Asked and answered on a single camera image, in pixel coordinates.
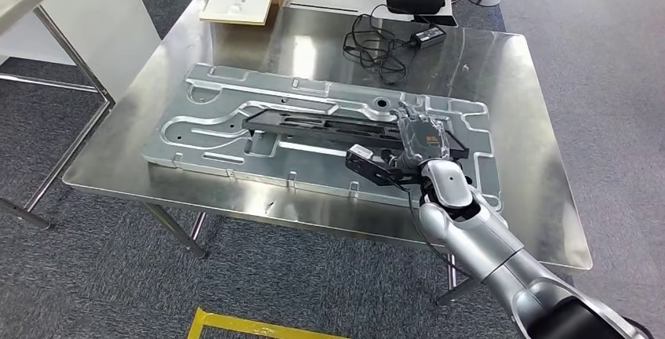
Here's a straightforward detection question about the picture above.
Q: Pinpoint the stamped sheet metal panel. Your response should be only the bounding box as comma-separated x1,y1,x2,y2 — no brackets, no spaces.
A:
141,63,503,213

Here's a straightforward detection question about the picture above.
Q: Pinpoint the black plastic panel part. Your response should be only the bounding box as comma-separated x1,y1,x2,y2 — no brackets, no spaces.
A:
241,108,471,161

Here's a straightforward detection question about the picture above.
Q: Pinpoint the stainless steel workbench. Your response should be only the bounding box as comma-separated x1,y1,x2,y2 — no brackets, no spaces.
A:
62,0,594,307

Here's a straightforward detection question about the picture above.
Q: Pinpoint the black power cable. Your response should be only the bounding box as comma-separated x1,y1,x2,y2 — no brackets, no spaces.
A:
343,3,432,86

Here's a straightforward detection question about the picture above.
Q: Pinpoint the pale wrist camera, black bracket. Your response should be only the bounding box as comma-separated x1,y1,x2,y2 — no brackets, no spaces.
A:
345,144,416,187

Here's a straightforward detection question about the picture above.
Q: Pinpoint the white cabinet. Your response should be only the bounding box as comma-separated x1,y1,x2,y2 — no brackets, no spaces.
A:
0,0,162,101

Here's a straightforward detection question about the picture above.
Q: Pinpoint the black power adapter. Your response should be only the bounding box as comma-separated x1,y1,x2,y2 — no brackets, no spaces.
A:
410,24,448,50

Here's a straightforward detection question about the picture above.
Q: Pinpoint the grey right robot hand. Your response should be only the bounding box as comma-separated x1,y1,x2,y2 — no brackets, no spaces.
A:
389,101,452,168

